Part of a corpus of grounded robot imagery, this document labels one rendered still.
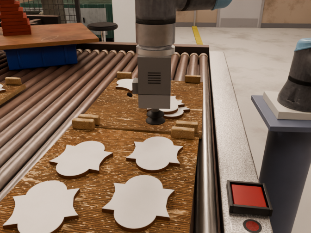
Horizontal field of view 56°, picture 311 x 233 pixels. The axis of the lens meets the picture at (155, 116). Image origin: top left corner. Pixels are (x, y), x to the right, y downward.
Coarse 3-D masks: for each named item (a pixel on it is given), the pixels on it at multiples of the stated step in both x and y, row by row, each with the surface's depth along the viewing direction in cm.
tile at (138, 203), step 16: (144, 176) 60; (128, 192) 55; (144, 192) 55; (160, 192) 55; (112, 208) 51; (128, 208) 51; (144, 208) 51; (160, 208) 51; (128, 224) 48; (144, 224) 48
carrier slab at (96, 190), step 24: (72, 144) 72; (120, 144) 72; (192, 144) 72; (48, 168) 64; (120, 168) 64; (168, 168) 64; (192, 168) 64; (24, 192) 57; (96, 192) 57; (192, 192) 57; (0, 216) 51; (96, 216) 51
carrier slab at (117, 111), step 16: (112, 80) 115; (112, 96) 100; (128, 96) 100; (176, 96) 100; (192, 96) 100; (96, 112) 89; (112, 112) 89; (128, 112) 89; (144, 112) 89; (192, 112) 89; (112, 128) 80; (128, 128) 80; (144, 128) 80; (160, 128) 80
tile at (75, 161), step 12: (84, 144) 70; (96, 144) 70; (60, 156) 66; (72, 156) 66; (84, 156) 66; (96, 156) 66; (108, 156) 67; (60, 168) 62; (72, 168) 62; (84, 168) 62; (96, 168) 62
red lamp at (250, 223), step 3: (249, 222) 52; (252, 222) 52; (255, 222) 52; (246, 225) 52; (249, 225) 52; (252, 225) 52; (255, 225) 52; (258, 225) 52; (249, 228) 51; (252, 228) 51; (255, 228) 51; (258, 228) 51
